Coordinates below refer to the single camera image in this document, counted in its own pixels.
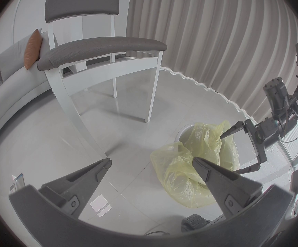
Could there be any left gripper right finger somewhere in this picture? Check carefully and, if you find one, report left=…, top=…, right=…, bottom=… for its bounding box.
left=191, top=157, right=263, bottom=220

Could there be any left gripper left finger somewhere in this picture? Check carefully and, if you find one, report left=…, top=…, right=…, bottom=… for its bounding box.
left=39, top=158, right=112, bottom=217

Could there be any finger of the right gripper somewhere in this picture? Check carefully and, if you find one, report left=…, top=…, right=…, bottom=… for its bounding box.
left=220, top=121, right=248, bottom=139
left=232, top=161, right=263, bottom=175

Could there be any yellow plastic bag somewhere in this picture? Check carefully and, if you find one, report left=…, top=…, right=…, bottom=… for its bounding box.
left=150, top=119, right=240, bottom=208

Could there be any white trash bin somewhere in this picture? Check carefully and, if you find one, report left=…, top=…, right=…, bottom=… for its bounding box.
left=175, top=122, right=199, bottom=144

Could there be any light beige curtain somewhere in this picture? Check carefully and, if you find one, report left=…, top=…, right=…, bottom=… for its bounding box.
left=126, top=0, right=298, bottom=124

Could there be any light grey sofa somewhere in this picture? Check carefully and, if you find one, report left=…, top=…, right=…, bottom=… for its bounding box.
left=0, top=30, right=59, bottom=164

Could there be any orange cushion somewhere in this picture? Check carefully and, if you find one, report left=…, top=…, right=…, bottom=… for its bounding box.
left=24, top=28, right=43, bottom=70

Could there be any white chair with grey seat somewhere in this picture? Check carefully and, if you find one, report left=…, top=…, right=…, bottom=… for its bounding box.
left=37, top=0, right=168, bottom=159

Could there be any black cable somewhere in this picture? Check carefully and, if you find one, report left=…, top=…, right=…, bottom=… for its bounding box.
left=145, top=231, right=170, bottom=238

